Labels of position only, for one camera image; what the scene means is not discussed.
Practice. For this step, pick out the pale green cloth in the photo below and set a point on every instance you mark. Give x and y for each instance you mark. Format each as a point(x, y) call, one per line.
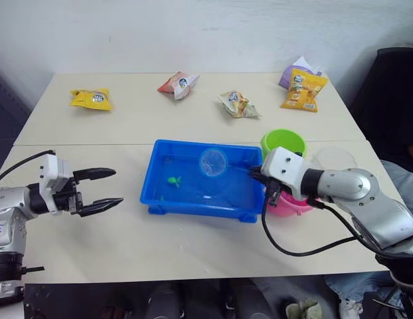
point(302, 309)

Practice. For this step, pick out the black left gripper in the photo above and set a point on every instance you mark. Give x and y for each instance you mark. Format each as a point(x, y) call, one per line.
point(68, 199)

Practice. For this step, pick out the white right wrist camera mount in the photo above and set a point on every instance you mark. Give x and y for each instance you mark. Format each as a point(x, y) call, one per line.
point(286, 169)

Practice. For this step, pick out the orange yellow chips bag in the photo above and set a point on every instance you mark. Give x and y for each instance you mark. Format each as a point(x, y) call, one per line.
point(302, 93)

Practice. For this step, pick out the white shoe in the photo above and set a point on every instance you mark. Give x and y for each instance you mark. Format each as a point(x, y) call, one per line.
point(350, 309)

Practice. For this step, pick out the small clear fishing net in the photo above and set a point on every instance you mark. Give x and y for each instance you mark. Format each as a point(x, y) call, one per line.
point(213, 163)

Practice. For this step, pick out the beige and green snack bag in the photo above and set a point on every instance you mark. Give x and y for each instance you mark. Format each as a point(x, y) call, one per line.
point(237, 104)

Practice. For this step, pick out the clear plastic cup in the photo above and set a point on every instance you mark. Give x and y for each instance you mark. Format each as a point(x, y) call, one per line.
point(336, 159)

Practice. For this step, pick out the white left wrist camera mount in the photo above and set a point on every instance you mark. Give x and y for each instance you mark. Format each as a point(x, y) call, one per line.
point(53, 179)

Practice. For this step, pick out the purple snack bag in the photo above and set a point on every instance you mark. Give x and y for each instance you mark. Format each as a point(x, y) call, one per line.
point(289, 74)

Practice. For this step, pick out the black chair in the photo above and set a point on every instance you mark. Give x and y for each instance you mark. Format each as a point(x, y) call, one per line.
point(389, 99)

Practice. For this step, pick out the person in blue jeans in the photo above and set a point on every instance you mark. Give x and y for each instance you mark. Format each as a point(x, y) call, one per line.
point(404, 182)

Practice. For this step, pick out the red and white snack bag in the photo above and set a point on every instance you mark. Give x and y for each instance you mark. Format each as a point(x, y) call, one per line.
point(178, 85)

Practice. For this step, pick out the yellow snack bag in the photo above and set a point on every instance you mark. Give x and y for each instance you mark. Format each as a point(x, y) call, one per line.
point(91, 99)

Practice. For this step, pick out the green toy fish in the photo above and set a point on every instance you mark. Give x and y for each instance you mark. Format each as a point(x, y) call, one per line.
point(174, 180)

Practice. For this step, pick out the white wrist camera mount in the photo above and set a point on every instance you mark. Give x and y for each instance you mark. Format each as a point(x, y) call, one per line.
point(286, 169)
point(53, 179)

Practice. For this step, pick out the pink plastic bucket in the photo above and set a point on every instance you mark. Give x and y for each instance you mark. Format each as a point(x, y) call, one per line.
point(286, 207)

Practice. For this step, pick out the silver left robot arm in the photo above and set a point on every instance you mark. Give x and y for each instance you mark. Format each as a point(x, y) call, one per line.
point(6, 202)

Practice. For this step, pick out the blue plastic tub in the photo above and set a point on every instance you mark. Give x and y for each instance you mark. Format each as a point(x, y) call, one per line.
point(179, 199)

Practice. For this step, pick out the green plastic bucket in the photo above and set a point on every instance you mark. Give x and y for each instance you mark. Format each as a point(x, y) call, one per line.
point(282, 139)

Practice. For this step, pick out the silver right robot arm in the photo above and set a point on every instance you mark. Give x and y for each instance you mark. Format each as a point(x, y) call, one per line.
point(362, 199)

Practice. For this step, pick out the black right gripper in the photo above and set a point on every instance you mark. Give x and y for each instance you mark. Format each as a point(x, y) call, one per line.
point(272, 189)

